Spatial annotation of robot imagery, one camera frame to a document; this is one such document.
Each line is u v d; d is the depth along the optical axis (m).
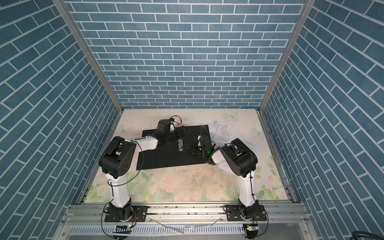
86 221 0.73
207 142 0.79
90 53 0.87
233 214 0.73
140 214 0.74
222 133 1.07
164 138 0.79
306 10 0.72
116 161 0.52
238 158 0.54
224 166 0.91
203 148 0.79
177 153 0.96
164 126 0.78
